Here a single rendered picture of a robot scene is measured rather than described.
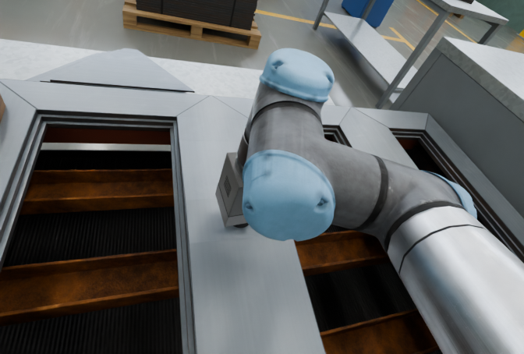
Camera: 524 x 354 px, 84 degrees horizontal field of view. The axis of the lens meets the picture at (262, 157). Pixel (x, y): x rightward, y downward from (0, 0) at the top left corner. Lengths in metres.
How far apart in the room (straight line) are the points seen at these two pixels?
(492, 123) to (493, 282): 0.91
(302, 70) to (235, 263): 0.32
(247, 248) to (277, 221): 0.27
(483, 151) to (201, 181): 0.87
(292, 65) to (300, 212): 0.15
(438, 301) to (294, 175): 0.12
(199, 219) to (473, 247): 0.38
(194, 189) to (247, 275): 0.18
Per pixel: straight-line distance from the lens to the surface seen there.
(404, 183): 0.28
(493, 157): 1.11
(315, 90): 0.29
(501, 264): 0.24
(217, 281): 0.47
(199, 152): 0.61
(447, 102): 1.20
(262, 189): 0.21
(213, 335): 0.46
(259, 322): 0.48
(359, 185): 0.25
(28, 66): 1.03
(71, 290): 0.68
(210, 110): 0.73
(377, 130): 0.93
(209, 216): 0.51
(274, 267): 0.50
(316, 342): 0.51
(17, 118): 0.71
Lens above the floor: 1.30
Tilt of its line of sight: 44 degrees down
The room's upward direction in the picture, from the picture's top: 22 degrees clockwise
